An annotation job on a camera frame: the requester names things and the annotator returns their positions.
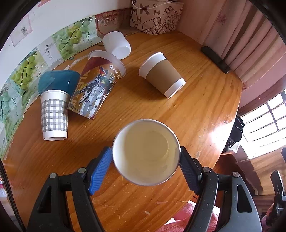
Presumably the green grape paper sheet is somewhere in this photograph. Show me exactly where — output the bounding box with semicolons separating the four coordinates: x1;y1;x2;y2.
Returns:
1;16;102;158

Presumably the pink framed wall sticker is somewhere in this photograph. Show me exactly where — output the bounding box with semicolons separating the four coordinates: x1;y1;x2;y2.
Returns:
10;14;33;46

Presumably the robot print paper cup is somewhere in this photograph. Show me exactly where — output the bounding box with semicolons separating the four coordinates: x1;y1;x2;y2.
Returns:
68;50;126;119

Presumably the grey checkered paper cup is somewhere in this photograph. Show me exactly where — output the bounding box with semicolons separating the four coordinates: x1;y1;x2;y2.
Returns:
41;90;70;141

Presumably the letter print storage box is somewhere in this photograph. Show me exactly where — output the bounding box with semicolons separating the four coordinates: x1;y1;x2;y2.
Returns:
130;1;184;35

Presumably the blue plastic cup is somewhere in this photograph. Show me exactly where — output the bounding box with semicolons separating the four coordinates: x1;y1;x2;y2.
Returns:
38;70;80;97

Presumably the white plastic cup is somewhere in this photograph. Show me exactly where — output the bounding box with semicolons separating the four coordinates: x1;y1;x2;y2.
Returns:
102;31;131;60

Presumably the black phone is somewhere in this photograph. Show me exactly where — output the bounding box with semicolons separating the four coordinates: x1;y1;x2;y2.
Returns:
200;46;231;74

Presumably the white panda paper cup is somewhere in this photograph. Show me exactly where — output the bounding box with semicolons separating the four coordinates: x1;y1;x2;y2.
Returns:
112;119;181;186

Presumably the brown sleeve paper cup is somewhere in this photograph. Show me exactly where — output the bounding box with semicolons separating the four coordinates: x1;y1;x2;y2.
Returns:
139;52;186;99

